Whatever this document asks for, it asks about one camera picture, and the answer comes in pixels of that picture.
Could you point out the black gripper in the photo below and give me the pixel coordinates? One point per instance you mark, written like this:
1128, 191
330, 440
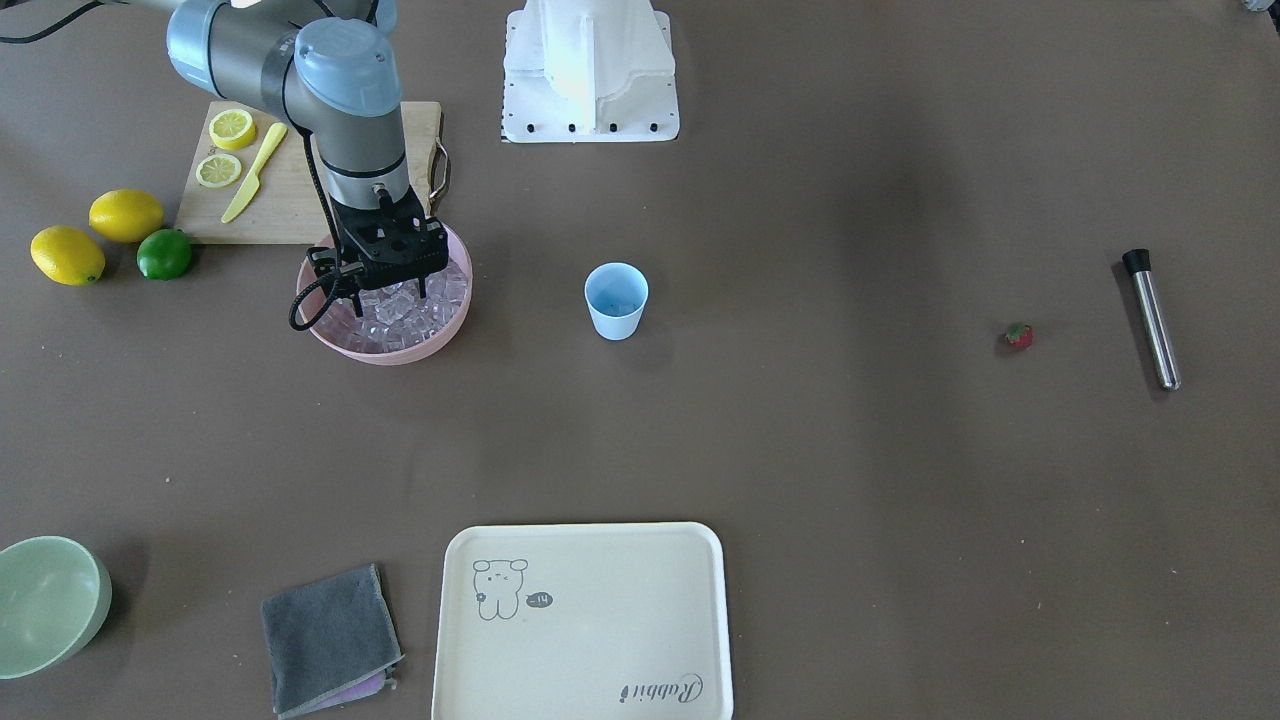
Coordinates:
321, 264

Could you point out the clear ice cubes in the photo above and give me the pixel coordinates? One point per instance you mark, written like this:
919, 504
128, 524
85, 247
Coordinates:
400, 310

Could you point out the light blue plastic cup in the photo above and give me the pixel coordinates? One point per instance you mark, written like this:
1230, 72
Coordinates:
616, 295

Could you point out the red strawberry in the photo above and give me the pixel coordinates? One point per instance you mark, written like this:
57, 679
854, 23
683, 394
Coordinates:
1019, 335

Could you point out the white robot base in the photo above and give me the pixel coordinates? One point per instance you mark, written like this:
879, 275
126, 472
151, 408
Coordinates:
589, 72

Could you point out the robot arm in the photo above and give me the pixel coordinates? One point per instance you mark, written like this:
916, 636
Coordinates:
327, 69

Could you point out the pink bowl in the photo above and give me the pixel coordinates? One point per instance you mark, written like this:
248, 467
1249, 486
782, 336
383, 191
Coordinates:
440, 330

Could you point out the yellow plastic knife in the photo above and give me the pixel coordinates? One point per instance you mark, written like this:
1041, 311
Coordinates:
251, 183

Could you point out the wooden cutting board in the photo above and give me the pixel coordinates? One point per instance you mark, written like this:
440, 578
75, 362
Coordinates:
286, 209

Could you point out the lemon half lower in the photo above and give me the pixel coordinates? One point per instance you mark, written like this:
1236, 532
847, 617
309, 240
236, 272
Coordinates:
219, 170

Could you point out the lemon half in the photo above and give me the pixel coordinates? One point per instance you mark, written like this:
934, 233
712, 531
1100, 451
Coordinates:
219, 170
232, 129

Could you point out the lemon half upper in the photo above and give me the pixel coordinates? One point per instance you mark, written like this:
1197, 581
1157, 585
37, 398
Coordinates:
232, 129

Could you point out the green lime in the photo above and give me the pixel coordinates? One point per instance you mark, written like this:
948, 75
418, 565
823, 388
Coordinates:
164, 255

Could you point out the yellow lemon near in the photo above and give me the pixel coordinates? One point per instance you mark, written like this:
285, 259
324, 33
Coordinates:
126, 216

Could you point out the yellow lemon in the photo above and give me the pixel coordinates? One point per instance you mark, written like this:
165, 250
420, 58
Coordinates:
126, 216
66, 255

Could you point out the yellow lemon far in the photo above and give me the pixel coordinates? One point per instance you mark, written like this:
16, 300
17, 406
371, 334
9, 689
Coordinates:
66, 255

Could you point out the grey folded cloth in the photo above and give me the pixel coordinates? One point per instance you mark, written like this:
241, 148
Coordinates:
329, 642

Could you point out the cream rabbit serving tray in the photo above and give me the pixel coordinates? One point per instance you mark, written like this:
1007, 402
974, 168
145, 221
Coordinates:
584, 621

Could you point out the green ceramic bowl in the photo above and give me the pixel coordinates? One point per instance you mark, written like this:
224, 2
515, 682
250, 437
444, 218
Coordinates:
55, 595

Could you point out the steel muddler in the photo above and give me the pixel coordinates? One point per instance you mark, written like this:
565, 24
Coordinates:
1138, 265

